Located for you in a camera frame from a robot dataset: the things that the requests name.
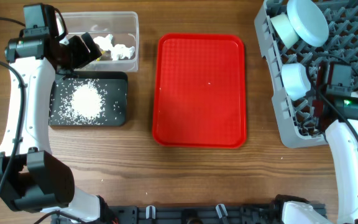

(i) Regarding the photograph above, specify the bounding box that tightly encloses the white tissue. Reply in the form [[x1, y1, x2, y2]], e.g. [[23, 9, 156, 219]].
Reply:
[[93, 34, 113, 51]]

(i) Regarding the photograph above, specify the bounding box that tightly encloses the white napkin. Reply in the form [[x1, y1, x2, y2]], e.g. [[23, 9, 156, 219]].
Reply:
[[110, 44, 135, 60]]

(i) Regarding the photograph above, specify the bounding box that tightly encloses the mint green bowl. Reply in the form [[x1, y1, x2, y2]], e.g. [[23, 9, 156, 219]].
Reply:
[[270, 14, 299, 49]]

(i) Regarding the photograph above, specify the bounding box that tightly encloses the light blue bowl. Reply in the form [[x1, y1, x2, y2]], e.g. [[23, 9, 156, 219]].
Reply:
[[282, 63, 311, 101]]

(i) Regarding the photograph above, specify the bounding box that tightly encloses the light blue plate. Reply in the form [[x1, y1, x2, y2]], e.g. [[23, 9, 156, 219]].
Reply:
[[287, 0, 329, 47]]

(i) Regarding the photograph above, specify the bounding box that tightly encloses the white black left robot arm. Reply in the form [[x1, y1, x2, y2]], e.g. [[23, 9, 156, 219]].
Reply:
[[0, 3, 114, 223]]

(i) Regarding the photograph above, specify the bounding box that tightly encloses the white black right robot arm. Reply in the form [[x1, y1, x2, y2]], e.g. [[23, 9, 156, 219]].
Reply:
[[281, 62, 358, 223]]

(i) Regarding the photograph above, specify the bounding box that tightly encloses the grey dishwasher rack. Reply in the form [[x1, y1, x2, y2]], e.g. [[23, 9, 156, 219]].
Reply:
[[254, 1, 358, 148]]

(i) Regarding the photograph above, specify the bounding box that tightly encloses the clear plastic bin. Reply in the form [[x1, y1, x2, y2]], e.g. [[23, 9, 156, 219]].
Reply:
[[62, 11, 139, 72]]

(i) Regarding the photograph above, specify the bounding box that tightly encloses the black tray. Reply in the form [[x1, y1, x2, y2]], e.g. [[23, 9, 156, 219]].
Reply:
[[48, 71, 129, 127]]

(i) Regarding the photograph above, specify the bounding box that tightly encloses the pile of white rice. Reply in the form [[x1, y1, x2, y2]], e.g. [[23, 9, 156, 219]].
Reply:
[[50, 79, 121, 125]]

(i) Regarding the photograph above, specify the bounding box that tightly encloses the red serving tray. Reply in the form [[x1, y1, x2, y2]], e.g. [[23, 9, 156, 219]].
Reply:
[[152, 33, 247, 149]]

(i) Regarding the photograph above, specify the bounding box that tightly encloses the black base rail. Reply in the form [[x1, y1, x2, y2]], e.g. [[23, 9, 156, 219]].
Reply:
[[50, 203, 328, 224]]

